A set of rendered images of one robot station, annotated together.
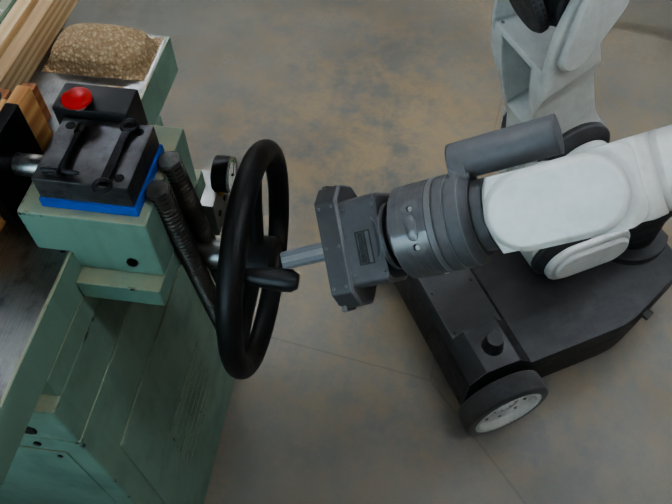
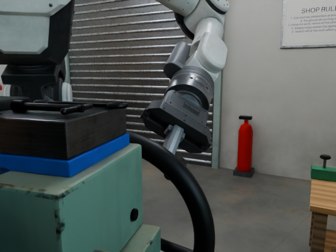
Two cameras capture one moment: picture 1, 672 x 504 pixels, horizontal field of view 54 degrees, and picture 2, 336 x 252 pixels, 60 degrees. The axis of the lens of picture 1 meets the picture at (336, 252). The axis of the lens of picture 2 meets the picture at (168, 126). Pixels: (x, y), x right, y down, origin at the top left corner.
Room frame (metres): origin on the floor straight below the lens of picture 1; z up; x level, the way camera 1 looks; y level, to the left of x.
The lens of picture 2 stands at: (0.32, 0.47, 1.03)
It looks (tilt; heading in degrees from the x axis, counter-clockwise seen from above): 11 degrees down; 279
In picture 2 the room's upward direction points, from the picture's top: straight up
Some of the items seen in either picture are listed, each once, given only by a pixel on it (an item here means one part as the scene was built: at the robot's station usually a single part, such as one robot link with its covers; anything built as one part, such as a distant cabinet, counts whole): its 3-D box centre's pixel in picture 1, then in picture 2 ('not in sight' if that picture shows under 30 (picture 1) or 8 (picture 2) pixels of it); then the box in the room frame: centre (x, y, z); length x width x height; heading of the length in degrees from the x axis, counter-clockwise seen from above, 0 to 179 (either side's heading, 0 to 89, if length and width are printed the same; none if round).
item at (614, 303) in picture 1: (542, 253); not in sight; (0.91, -0.49, 0.19); 0.64 x 0.52 x 0.33; 112
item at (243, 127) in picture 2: not in sight; (245, 145); (0.02, -2.47, 0.30); 0.19 x 0.18 x 0.60; 74
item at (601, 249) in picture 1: (565, 227); not in sight; (0.92, -0.52, 0.28); 0.21 x 0.20 x 0.13; 112
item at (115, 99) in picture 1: (100, 144); (35, 123); (0.48, 0.24, 0.99); 0.13 x 0.11 x 0.06; 172
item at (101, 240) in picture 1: (115, 194); (45, 202); (0.47, 0.24, 0.91); 0.15 x 0.14 x 0.09; 172
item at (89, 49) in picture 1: (99, 43); not in sight; (0.73, 0.31, 0.92); 0.14 x 0.09 x 0.04; 82
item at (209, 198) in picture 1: (189, 199); not in sight; (0.75, 0.26, 0.58); 0.12 x 0.08 x 0.08; 82
